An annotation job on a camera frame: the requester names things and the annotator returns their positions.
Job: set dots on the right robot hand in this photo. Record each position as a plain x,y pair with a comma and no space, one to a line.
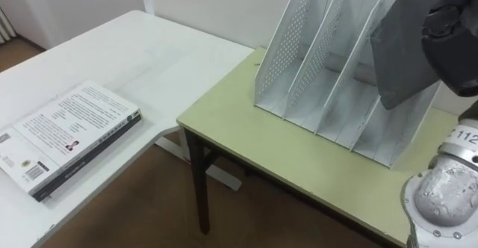
455,57

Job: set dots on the green top table, dark legs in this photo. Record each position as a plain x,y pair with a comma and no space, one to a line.
298,158

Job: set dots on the white desk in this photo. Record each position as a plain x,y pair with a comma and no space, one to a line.
149,65

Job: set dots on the dark grey book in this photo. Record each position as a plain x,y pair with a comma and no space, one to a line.
399,50

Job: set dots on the white paperback book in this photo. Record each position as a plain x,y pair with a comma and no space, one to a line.
71,128

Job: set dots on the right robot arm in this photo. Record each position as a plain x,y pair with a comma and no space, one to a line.
444,195

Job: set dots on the white perforated file organizer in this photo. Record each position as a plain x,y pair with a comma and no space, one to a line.
321,87

